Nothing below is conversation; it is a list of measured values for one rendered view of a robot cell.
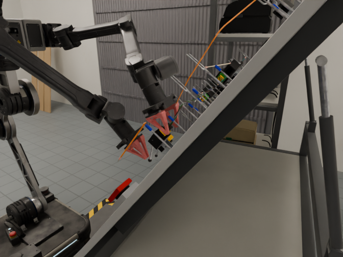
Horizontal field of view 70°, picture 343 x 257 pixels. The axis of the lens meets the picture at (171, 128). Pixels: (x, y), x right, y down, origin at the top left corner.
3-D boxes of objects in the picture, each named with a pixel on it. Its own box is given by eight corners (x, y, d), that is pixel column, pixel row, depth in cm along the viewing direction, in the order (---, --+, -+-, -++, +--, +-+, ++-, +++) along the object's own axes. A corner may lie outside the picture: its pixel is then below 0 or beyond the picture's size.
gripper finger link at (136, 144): (158, 148, 88) (142, 127, 88) (147, 158, 82) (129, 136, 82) (149, 155, 92) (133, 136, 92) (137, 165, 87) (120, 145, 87)
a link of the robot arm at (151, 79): (131, 73, 75) (132, 70, 70) (151, 63, 76) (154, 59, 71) (141, 93, 76) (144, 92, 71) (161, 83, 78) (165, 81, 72)
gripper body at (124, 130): (145, 129, 88) (132, 113, 88) (127, 143, 81) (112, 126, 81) (137, 137, 93) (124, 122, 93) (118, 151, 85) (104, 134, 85)
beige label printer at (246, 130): (211, 148, 183) (212, 124, 176) (217, 138, 202) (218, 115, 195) (253, 155, 173) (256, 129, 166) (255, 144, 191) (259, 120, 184)
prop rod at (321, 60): (326, 55, 39) (339, 211, 47) (325, 54, 42) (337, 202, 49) (315, 57, 40) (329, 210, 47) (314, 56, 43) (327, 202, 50)
